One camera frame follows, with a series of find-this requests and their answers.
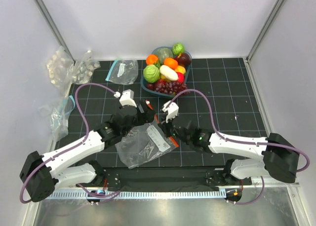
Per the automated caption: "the orange fruit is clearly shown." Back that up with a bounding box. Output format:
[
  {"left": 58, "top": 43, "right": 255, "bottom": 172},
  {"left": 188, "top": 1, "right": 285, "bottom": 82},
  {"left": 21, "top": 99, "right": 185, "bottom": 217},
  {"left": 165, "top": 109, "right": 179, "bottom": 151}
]
[
  {"left": 163, "top": 57, "right": 178, "bottom": 70},
  {"left": 146, "top": 54, "right": 159, "bottom": 65}
]

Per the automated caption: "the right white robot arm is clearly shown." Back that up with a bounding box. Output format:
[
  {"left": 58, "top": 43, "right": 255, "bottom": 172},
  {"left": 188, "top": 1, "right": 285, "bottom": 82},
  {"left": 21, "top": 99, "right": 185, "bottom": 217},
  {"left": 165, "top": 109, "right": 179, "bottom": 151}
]
[{"left": 159, "top": 117, "right": 299, "bottom": 185}]

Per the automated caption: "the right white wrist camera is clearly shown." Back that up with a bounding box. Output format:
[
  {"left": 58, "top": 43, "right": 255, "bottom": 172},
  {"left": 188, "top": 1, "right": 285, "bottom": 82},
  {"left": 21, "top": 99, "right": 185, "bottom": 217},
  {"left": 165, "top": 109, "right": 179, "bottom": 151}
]
[{"left": 162, "top": 101, "right": 179, "bottom": 123}]

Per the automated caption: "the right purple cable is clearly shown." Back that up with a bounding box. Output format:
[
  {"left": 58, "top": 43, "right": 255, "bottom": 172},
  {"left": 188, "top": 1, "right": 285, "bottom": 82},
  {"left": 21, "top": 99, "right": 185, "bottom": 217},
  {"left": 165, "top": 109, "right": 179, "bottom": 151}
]
[{"left": 163, "top": 88, "right": 310, "bottom": 173}]

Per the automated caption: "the crumpled clear bag blue zipper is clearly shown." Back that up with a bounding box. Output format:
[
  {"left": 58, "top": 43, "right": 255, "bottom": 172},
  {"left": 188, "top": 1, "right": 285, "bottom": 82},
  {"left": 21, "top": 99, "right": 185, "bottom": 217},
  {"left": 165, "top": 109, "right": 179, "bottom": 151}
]
[{"left": 39, "top": 95, "right": 76, "bottom": 142}]

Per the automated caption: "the orange fruit left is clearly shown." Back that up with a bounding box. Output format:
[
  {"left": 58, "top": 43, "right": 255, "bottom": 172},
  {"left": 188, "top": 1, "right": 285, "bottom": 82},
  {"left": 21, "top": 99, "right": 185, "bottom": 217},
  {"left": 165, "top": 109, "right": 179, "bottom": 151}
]
[{"left": 146, "top": 54, "right": 159, "bottom": 65}]

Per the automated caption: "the small green cabbage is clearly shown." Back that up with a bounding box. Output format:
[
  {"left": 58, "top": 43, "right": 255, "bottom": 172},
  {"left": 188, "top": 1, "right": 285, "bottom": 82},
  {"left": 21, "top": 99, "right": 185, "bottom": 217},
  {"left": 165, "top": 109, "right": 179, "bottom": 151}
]
[{"left": 172, "top": 43, "right": 185, "bottom": 56}]

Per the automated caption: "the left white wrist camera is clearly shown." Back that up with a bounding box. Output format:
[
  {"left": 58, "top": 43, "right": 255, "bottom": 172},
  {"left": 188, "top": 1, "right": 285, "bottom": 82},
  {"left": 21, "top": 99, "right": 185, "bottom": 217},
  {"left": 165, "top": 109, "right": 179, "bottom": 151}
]
[{"left": 119, "top": 89, "right": 137, "bottom": 107}]

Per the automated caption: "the clear bag with orange zipper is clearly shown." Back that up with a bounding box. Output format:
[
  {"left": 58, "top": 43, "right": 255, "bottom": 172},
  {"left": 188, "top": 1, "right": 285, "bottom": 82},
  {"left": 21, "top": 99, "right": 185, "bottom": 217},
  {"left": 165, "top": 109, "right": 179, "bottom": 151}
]
[{"left": 115, "top": 115, "right": 179, "bottom": 169}]

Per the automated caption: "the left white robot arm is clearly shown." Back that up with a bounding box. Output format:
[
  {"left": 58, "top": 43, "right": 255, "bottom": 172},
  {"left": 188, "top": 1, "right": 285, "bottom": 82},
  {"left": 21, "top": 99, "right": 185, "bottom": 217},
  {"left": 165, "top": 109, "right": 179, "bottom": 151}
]
[{"left": 20, "top": 100, "right": 156, "bottom": 203}]

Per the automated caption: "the dark red plum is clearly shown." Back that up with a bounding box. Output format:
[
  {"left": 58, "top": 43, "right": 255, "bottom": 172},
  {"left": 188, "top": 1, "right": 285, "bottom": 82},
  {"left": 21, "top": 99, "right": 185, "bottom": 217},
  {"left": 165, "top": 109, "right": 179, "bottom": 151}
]
[{"left": 176, "top": 52, "right": 192, "bottom": 67}]

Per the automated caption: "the grey green melon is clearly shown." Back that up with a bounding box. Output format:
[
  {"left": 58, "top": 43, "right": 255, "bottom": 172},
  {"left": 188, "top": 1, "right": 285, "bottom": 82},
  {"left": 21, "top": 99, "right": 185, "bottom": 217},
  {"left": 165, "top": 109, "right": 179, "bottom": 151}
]
[{"left": 154, "top": 47, "right": 173, "bottom": 65}]

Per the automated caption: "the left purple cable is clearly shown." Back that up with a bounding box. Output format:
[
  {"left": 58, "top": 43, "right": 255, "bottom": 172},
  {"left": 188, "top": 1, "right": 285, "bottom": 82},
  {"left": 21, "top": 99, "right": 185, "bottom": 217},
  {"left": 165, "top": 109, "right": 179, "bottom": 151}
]
[{"left": 19, "top": 82, "right": 121, "bottom": 203}]

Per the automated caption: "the purple cable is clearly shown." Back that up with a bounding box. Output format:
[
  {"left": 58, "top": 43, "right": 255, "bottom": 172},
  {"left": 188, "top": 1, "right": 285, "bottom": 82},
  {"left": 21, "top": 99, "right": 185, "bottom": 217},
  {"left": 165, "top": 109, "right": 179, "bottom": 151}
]
[
  {"left": 163, "top": 88, "right": 310, "bottom": 173},
  {"left": 19, "top": 82, "right": 121, "bottom": 203}
]

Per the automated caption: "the red apple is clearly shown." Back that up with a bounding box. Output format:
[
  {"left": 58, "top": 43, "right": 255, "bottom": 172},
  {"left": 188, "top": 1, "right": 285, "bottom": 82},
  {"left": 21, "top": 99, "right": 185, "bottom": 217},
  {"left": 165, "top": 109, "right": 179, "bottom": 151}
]
[{"left": 176, "top": 72, "right": 185, "bottom": 84}]

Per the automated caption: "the large green cabbage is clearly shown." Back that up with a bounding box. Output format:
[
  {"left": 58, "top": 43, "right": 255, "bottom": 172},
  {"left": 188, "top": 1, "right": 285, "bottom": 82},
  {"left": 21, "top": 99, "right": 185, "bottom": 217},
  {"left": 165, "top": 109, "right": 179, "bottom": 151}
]
[{"left": 143, "top": 65, "right": 160, "bottom": 83}]

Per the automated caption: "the bag of white pieces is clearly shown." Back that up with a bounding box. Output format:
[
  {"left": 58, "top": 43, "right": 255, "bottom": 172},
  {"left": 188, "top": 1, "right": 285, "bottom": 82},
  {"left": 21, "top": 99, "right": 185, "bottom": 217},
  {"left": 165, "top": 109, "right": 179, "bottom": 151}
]
[
  {"left": 46, "top": 46, "right": 74, "bottom": 95},
  {"left": 71, "top": 50, "right": 101, "bottom": 84}
]

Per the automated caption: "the yellow fruit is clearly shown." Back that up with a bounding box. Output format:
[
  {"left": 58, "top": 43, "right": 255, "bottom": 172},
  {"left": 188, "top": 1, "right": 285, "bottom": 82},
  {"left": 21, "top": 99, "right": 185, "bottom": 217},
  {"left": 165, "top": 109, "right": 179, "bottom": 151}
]
[{"left": 175, "top": 65, "right": 186, "bottom": 75}]

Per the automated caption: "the aluminium cable rail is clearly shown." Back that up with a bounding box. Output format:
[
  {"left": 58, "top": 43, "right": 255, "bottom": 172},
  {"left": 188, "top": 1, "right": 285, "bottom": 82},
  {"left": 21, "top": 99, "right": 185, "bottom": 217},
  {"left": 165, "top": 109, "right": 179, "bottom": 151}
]
[{"left": 47, "top": 188, "right": 226, "bottom": 200}]

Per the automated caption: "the black grid mat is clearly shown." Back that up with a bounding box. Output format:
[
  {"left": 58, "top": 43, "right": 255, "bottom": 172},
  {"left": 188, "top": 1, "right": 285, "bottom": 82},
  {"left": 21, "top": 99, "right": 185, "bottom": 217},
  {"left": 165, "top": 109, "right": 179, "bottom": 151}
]
[{"left": 44, "top": 58, "right": 282, "bottom": 168}]

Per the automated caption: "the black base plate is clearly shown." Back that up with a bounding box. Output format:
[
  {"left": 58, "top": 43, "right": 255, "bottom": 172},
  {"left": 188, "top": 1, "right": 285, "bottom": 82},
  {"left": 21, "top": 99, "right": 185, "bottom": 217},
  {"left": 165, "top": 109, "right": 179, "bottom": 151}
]
[{"left": 104, "top": 166, "right": 252, "bottom": 192}]

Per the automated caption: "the orange fruit centre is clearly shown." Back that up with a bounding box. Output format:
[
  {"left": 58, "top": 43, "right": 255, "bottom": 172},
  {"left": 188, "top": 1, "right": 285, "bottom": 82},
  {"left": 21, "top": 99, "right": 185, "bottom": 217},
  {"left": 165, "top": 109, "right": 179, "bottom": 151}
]
[{"left": 163, "top": 57, "right": 178, "bottom": 70}]

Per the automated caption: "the clear bag with blue zipper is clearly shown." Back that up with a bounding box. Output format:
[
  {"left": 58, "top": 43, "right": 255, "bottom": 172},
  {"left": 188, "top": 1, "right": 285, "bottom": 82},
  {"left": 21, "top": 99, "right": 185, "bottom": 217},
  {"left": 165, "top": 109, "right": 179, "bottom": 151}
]
[{"left": 105, "top": 58, "right": 139, "bottom": 85}]

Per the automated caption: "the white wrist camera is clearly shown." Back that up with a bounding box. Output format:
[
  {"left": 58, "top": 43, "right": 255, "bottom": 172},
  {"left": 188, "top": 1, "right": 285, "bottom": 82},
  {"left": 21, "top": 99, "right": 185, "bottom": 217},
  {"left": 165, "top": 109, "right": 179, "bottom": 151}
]
[
  {"left": 162, "top": 101, "right": 179, "bottom": 123},
  {"left": 119, "top": 89, "right": 137, "bottom": 107}
]

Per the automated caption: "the teal fruit bowl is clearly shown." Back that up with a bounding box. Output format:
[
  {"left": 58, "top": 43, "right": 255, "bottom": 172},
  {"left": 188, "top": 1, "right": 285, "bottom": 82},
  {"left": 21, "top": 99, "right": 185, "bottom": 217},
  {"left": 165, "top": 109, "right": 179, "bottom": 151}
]
[{"left": 141, "top": 46, "right": 192, "bottom": 98}]

